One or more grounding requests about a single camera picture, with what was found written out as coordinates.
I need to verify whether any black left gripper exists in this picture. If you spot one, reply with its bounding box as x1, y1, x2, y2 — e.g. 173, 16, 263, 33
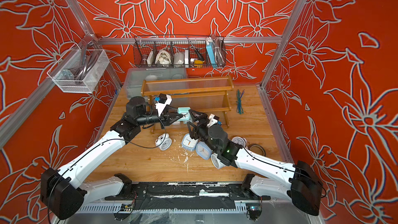
136, 106, 183, 130

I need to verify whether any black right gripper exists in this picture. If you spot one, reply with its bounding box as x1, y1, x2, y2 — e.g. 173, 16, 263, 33
186, 110, 221, 155

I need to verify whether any mint green square clock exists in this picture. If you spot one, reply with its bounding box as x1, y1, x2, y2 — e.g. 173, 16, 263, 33
177, 107, 191, 121

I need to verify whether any blue rounded square clock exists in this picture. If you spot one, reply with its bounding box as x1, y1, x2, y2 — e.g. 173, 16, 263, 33
181, 133, 199, 152

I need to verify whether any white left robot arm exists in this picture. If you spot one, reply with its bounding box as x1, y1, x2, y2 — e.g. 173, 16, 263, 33
40, 94, 184, 220

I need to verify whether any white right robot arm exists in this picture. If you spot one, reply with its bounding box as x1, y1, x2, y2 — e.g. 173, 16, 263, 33
187, 110, 323, 216

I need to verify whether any white twin-bell alarm clock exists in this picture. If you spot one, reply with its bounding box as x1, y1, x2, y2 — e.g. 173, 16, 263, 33
155, 133, 173, 151

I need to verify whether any wooden two-tier shelf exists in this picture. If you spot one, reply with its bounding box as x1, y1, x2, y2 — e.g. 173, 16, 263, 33
141, 76, 234, 127

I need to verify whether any translucent grey storage bin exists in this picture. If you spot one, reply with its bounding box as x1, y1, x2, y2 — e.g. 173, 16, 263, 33
123, 68, 188, 99

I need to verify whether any brown tape roll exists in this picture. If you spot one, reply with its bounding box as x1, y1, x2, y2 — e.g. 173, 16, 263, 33
248, 144, 266, 157

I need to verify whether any blue box in basket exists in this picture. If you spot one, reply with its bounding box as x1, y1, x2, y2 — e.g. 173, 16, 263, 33
205, 37, 217, 68

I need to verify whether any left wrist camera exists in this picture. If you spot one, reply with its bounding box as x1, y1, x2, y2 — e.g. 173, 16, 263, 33
154, 93, 172, 116

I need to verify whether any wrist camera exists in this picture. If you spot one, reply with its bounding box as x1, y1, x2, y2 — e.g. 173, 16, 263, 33
154, 93, 172, 116
207, 114, 219, 127

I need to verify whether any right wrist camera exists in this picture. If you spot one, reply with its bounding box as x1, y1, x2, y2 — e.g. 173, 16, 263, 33
207, 114, 219, 127

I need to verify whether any green cable ties bundle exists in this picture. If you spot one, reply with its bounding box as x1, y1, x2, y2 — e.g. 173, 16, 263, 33
236, 89, 245, 115

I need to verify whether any black wire wall basket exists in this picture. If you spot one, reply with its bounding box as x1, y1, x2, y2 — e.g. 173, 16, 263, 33
132, 35, 227, 68

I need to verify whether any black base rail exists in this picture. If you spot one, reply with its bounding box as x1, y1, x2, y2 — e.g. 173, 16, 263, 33
105, 181, 271, 201

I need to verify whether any white wire wall basket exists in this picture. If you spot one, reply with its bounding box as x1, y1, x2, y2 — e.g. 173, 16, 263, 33
47, 45, 109, 93

